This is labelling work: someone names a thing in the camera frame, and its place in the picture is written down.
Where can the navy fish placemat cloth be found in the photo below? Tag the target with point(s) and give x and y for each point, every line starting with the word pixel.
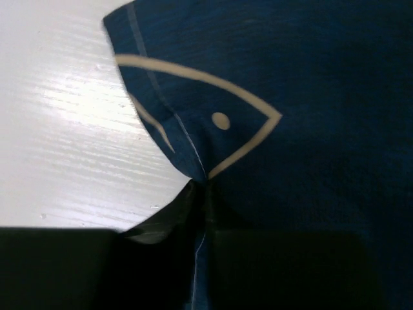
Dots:
pixel 299 111

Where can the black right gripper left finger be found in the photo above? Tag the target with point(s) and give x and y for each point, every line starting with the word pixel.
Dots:
pixel 146 267

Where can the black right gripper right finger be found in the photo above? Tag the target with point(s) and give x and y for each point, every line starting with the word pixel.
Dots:
pixel 254 268

